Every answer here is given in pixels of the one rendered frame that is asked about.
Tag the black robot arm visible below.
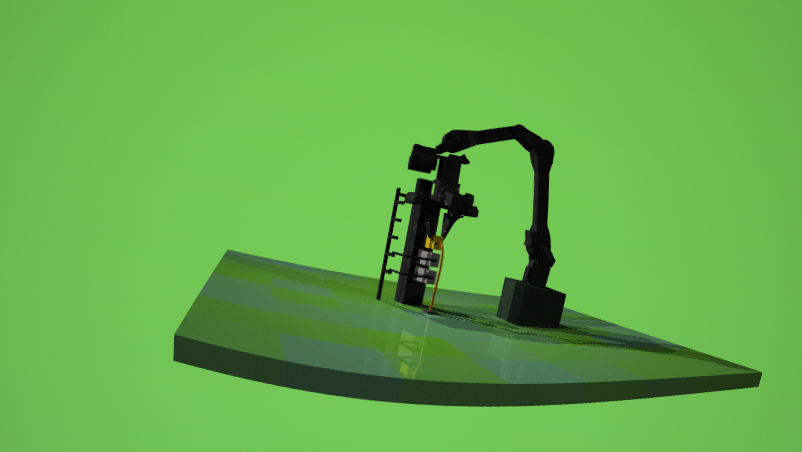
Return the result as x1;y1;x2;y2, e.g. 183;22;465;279
408;124;556;289

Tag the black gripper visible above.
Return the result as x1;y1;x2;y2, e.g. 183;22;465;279
404;176;478;240

